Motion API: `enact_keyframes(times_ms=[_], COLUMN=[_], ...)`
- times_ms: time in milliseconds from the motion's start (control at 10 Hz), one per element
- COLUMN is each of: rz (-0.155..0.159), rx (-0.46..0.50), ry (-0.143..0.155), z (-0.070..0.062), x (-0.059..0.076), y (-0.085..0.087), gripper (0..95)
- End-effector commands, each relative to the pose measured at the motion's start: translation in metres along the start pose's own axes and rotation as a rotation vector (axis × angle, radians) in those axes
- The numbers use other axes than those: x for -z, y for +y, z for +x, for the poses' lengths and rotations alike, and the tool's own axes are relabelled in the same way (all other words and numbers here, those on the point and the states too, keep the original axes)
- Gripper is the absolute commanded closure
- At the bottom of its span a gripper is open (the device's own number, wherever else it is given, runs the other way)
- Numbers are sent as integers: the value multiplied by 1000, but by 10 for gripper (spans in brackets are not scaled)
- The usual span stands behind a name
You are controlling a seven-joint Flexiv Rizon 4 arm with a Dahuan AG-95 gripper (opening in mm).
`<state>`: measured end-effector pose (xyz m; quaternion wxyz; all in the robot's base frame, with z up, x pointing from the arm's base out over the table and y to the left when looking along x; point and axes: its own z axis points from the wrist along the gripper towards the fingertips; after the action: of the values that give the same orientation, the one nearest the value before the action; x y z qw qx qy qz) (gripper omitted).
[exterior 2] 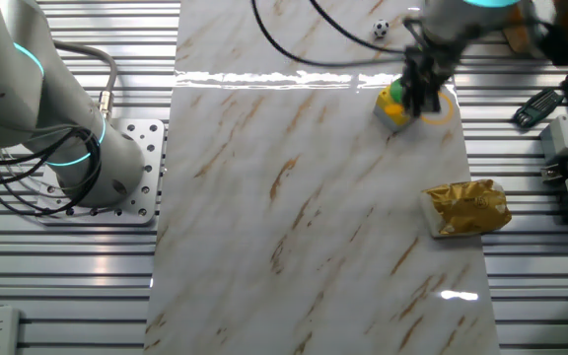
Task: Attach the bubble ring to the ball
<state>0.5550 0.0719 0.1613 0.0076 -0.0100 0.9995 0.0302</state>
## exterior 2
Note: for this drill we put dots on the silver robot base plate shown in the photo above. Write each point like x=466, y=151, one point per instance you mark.
x=146, y=148

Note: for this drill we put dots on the white marble pattern sheet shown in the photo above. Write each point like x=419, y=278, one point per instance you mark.
x=264, y=222

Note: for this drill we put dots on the small soccer ball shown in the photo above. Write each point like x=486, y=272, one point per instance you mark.
x=381, y=28

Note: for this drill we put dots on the small silver metal device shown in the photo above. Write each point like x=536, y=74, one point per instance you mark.
x=552, y=172

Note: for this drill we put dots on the yellow box green push button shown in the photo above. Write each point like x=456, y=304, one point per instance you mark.
x=387, y=116

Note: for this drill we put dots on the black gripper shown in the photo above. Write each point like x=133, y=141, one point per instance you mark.
x=429, y=64

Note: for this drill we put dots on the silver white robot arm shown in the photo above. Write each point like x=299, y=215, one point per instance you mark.
x=27, y=98

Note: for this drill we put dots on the green bit set case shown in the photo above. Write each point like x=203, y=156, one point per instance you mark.
x=538, y=107

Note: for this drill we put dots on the gold foil packet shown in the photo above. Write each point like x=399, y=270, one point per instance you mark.
x=466, y=207

